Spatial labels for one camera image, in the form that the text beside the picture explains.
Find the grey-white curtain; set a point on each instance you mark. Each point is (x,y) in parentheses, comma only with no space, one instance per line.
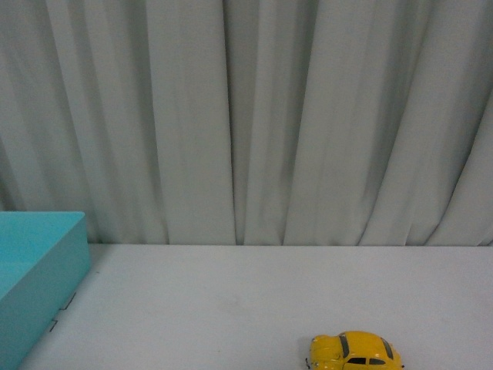
(251,122)

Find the turquoise plastic storage bin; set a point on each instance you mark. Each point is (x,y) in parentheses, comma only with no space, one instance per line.
(44,256)

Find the yellow beetle toy car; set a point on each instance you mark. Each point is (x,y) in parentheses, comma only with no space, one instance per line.
(352,350)

